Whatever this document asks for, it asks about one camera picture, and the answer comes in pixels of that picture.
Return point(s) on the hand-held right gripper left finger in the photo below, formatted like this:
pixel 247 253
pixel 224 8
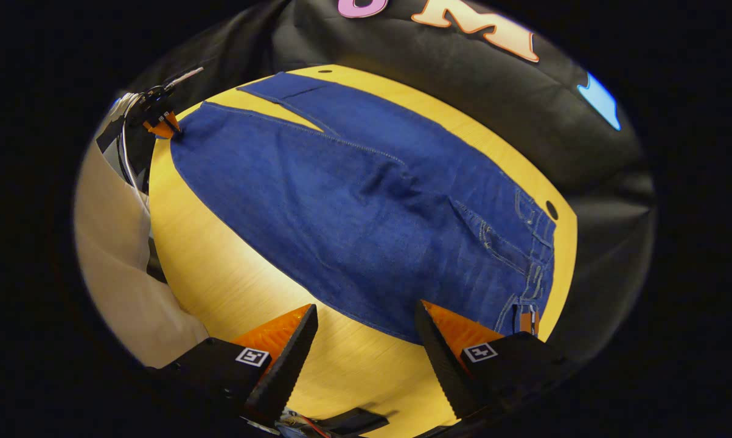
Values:
pixel 289 365

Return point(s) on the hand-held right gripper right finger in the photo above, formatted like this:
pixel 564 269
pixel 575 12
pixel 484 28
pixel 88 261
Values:
pixel 445 371

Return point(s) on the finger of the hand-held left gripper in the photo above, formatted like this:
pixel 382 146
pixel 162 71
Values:
pixel 162 126

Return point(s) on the person's white clothing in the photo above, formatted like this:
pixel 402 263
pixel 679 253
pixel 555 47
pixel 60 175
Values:
pixel 116 255

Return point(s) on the blue denim jeans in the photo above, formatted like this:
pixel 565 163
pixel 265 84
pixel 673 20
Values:
pixel 353 207

